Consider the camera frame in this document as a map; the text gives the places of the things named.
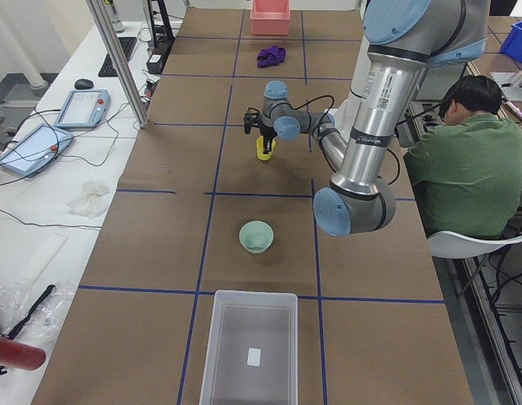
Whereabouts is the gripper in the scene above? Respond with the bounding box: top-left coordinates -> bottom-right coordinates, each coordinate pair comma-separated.
259,122 -> 277,154

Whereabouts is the yellow paper cup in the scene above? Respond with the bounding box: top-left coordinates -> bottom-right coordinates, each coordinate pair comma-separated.
255,135 -> 278,162

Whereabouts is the purple cloth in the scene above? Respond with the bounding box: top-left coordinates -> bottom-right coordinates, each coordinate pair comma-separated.
256,46 -> 287,68

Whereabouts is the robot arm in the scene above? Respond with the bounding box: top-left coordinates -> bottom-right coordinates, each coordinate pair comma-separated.
244,0 -> 490,236

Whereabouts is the black computer box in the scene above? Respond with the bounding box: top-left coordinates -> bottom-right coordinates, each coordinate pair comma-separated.
146,54 -> 164,75

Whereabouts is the clear plastic box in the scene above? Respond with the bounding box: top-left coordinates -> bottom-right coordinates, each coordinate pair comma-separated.
199,290 -> 299,404

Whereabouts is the green ceramic bowl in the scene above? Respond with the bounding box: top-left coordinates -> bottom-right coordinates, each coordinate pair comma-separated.
239,220 -> 274,254

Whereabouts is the pink plastic bin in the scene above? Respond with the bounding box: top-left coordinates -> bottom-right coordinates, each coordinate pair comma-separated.
250,0 -> 290,35

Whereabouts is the black keyboard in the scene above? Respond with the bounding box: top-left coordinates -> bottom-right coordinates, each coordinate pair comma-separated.
98,36 -> 138,78

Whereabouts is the crumpled white tissue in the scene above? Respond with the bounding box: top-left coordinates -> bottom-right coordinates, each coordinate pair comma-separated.
67,181 -> 110,218

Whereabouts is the teach pendant far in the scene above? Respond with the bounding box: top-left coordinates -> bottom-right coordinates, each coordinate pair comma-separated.
54,89 -> 110,131

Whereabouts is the teach pendant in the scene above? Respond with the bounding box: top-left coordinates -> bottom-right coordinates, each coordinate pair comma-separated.
54,89 -> 110,131
0,124 -> 73,177

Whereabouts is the black computer mouse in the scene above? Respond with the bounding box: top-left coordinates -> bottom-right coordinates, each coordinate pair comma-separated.
74,78 -> 94,90

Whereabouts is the person in green shirt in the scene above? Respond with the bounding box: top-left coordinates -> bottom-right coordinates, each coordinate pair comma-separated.
404,75 -> 522,239

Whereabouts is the white chair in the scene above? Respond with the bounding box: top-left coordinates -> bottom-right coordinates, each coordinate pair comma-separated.
426,229 -> 522,296

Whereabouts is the teach pendant near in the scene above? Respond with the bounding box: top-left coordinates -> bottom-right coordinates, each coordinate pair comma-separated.
0,124 -> 73,177

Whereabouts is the blue storage bin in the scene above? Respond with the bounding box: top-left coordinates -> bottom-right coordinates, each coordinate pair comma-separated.
500,21 -> 522,63

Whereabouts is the red bottle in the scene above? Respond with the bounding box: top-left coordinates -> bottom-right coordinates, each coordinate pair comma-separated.
0,337 -> 46,371

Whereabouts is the black camera cable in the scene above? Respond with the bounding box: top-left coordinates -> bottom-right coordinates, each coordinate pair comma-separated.
292,95 -> 336,117

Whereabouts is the aluminium frame post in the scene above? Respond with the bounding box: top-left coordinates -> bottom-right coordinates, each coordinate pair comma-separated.
86,0 -> 148,128

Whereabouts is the black strap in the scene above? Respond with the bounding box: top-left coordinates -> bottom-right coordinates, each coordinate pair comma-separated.
7,283 -> 57,340

